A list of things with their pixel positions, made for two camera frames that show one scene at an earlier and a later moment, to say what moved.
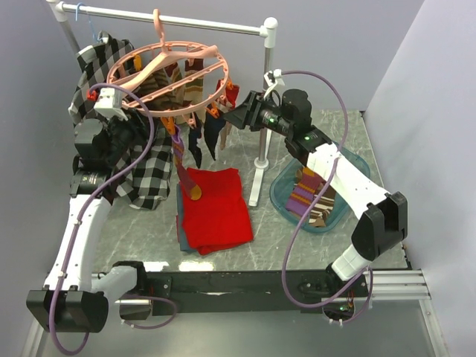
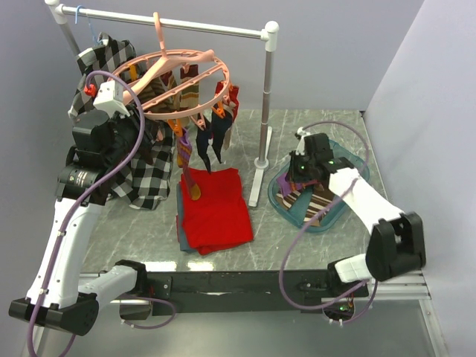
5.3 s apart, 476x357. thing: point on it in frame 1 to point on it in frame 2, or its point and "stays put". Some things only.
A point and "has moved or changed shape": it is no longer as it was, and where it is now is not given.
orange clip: [169, 123] to [176, 126]
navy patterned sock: [193, 135] to [203, 138]
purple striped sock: [303, 193] to [286, 187]
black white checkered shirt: [146, 182] stays put
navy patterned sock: [212, 129] has moved or changed shape
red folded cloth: [220, 217] stays put
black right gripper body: [268, 117] to [302, 164]
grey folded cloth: [183, 246] stays put
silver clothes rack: [268, 29] stays put
